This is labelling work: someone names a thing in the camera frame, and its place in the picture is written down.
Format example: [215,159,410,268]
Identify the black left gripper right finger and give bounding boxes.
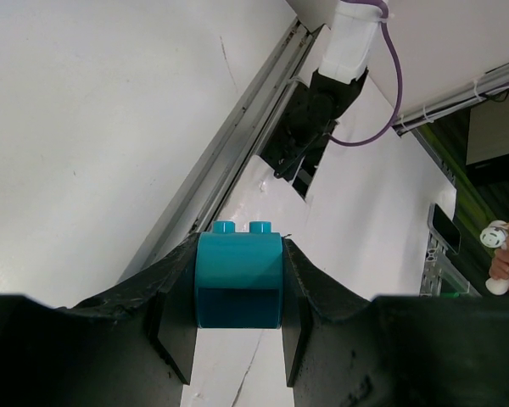
[282,239,509,406]

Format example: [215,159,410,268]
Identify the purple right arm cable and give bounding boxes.
[330,0,404,148]

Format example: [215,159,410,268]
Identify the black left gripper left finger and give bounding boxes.
[0,234,199,406]

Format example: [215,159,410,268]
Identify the person hand with controller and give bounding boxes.
[480,220,509,296]

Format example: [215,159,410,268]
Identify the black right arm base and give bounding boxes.
[258,80,340,200]

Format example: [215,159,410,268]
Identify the smartphone on frame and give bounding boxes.
[428,203,461,254]

